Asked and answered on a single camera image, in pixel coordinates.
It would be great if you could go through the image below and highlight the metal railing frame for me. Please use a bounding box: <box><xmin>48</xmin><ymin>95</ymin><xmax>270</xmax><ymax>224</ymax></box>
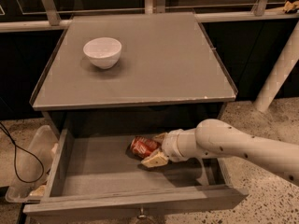
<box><xmin>0</xmin><ymin>0</ymin><xmax>298</xmax><ymax>33</ymax></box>

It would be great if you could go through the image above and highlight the clear plastic bin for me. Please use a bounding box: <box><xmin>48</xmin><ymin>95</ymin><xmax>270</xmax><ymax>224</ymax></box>
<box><xmin>6</xmin><ymin>125</ymin><xmax>58</xmax><ymax>203</ymax></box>

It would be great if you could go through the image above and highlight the white ceramic bowl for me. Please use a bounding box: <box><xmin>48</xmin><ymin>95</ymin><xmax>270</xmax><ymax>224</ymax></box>
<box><xmin>83</xmin><ymin>37</ymin><xmax>122</xmax><ymax>69</ymax></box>

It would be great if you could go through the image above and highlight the white table leg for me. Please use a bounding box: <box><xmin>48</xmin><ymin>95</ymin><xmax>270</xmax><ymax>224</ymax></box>
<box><xmin>253</xmin><ymin>22</ymin><xmax>299</xmax><ymax>112</ymax></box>

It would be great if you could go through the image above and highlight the tan object on ledge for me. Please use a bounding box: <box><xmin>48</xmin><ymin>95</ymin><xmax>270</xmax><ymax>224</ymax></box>
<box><xmin>283</xmin><ymin>1</ymin><xmax>299</xmax><ymax>13</ymax></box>

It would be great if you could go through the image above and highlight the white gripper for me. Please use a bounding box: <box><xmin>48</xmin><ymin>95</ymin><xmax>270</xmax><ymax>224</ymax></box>
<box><xmin>141</xmin><ymin>129</ymin><xmax>187</xmax><ymax>168</ymax></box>

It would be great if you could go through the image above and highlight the grey cabinet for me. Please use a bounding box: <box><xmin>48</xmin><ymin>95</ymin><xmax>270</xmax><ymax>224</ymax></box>
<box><xmin>31</xmin><ymin>13</ymin><xmax>237</xmax><ymax>137</ymax></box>

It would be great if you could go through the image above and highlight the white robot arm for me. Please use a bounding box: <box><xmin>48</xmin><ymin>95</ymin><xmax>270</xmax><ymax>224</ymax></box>
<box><xmin>141</xmin><ymin>119</ymin><xmax>299</xmax><ymax>186</ymax></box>

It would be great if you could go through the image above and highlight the open grey top drawer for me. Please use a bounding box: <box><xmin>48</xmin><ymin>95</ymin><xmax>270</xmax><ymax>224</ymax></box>
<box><xmin>24</xmin><ymin>119</ymin><xmax>248</xmax><ymax>224</ymax></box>

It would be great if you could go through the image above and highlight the black cable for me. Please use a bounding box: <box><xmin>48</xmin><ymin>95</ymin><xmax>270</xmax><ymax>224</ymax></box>
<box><xmin>0</xmin><ymin>121</ymin><xmax>46</xmax><ymax>184</ymax></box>

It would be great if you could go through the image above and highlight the metal drawer handle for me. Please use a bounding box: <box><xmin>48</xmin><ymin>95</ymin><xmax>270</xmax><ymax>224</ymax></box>
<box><xmin>137</xmin><ymin>207</ymin><xmax>148</xmax><ymax>220</ymax></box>

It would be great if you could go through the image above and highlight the red coke can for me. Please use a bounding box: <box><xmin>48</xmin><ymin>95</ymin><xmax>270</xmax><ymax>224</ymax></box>
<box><xmin>130</xmin><ymin>136</ymin><xmax>161</xmax><ymax>159</ymax></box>

